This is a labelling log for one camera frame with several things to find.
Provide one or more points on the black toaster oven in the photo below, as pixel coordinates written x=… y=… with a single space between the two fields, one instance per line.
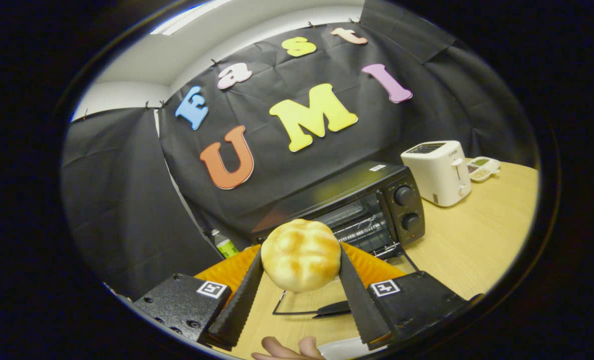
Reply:
x=372 y=200

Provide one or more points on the white square plate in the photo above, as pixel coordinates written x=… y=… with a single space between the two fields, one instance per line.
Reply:
x=344 y=350

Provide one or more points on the black backdrop cloth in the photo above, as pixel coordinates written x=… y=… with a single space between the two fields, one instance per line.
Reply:
x=126 y=200

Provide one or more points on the green label plastic bottle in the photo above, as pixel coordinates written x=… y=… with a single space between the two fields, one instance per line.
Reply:
x=225 y=246

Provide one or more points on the white pop-up toaster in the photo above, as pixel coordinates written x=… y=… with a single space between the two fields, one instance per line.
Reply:
x=439 y=172

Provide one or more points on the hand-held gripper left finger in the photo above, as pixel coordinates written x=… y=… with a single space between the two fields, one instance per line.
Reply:
x=239 y=305

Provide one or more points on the round golden bread bun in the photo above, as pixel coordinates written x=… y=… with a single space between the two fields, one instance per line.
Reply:
x=301 y=255

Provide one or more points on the divided white snack dish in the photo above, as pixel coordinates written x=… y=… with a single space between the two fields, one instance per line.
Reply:
x=483 y=168

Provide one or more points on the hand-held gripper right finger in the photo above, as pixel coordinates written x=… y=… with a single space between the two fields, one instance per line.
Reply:
x=359 y=305

